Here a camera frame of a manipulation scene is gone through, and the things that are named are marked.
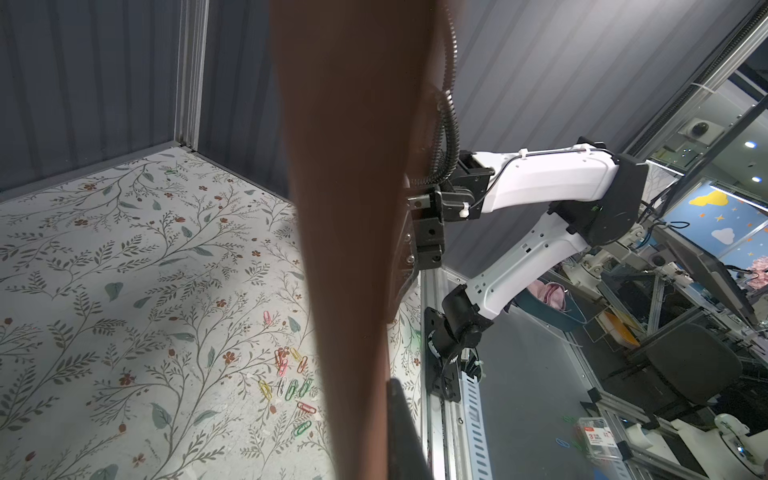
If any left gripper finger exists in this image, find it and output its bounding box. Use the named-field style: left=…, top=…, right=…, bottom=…
left=387, top=378, right=432, bottom=480

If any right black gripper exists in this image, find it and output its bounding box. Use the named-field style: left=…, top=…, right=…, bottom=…
left=386, top=152, right=495, bottom=324

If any brown paper sheet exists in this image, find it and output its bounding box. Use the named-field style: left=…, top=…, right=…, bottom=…
left=270, top=1, right=439, bottom=479

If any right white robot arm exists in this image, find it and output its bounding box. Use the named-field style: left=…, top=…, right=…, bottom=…
left=394, top=138, right=649, bottom=402

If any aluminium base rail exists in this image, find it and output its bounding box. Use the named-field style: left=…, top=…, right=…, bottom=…
left=421, top=269, right=493, bottom=479

